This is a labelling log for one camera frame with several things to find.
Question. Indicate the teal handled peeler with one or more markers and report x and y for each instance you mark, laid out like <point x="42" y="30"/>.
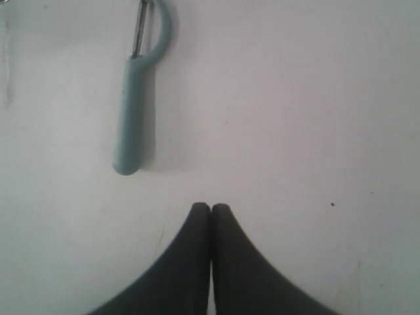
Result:
<point x="127" y="151"/>

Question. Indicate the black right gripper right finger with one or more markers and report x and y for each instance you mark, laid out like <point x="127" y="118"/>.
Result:
<point x="244" y="281"/>

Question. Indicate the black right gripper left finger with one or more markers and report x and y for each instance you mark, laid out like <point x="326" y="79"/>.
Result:
<point x="178" y="282"/>

